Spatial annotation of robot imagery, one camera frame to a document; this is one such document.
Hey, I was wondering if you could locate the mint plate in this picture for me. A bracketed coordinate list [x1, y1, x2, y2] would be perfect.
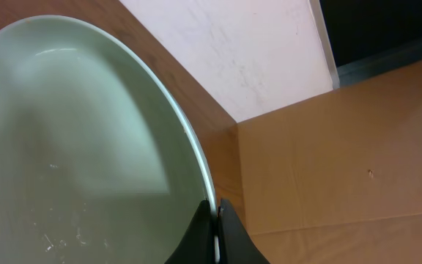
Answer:
[0, 15, 216, 263]

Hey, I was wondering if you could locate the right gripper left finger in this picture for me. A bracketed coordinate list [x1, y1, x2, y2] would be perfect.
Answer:
[165, 200, 215, 264]

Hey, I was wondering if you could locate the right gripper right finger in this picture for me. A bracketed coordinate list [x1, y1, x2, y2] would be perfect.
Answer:
[217, 199, 269, 264]

